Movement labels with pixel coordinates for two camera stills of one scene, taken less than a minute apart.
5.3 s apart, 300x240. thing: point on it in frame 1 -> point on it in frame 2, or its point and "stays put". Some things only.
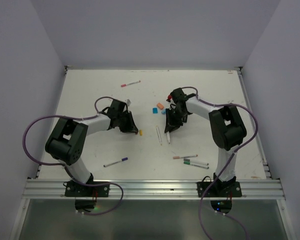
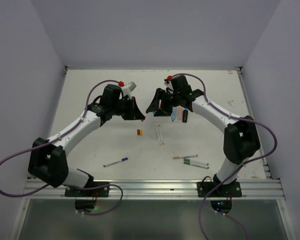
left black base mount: [85, 195] stays put
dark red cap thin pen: [168, 137] -> [160, 134]
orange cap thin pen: [176, 157] stays put
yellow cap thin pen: [159, 135] stays put
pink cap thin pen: [135, 82] -> [160, 100]
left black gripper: [131, 126] -> [134, 113]
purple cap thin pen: [123, 159] stays put
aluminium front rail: [52, 189] stays put
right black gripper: [172, 124] -> [154, 105]
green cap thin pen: [188, 163] stays put
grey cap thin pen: [189, 160] stays put
